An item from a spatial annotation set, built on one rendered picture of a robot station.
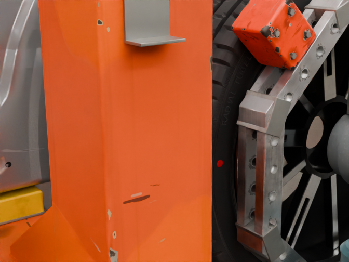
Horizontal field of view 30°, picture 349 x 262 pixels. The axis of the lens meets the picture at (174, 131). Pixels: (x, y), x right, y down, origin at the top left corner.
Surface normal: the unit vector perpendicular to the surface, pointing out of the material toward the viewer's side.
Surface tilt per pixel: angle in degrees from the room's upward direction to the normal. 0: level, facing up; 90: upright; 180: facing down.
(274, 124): 90
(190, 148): 90
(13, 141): 90
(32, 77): 90
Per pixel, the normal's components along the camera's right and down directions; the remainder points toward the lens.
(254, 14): -0.58, -0.56
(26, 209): 0.59, 0.22
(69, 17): -0.81, 0.17
